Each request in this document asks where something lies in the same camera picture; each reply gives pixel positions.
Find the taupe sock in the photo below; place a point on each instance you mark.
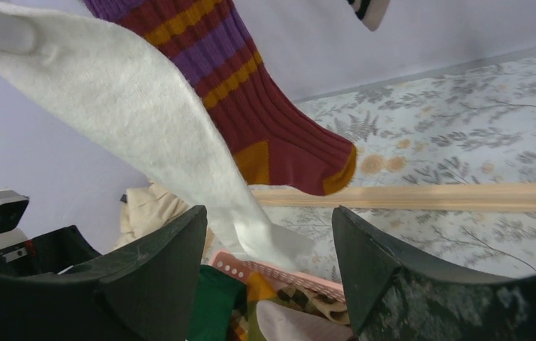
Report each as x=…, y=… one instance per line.
x=278, y=323

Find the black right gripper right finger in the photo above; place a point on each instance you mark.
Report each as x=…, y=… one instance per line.
x=395, y=291

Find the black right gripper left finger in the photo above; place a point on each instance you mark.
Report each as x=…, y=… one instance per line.
x=141, y=291

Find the purple striped sock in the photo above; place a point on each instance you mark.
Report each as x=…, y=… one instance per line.
x=272, y=142

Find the wooden drying rack frame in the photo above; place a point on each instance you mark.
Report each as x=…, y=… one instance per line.
x=494, y=197

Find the olive orange striped sock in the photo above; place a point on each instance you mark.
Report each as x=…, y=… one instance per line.
x=244, y=321

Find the beige green argyle sock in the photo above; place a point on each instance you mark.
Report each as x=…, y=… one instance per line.
x=314, y=303

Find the white sock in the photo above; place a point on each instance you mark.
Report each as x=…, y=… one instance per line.
x=111, y=86

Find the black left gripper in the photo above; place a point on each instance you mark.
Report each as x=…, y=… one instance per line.
x=52, y=252

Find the grey black striped sock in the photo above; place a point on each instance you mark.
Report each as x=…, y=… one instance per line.
x=370, y=12

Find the beige cloth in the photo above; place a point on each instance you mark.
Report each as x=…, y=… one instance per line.
x=145, y=210

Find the pink plastic basket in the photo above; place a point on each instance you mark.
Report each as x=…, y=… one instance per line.
x=241, y=270

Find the floral patterned mat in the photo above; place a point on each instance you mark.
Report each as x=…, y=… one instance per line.
x=477, y=126

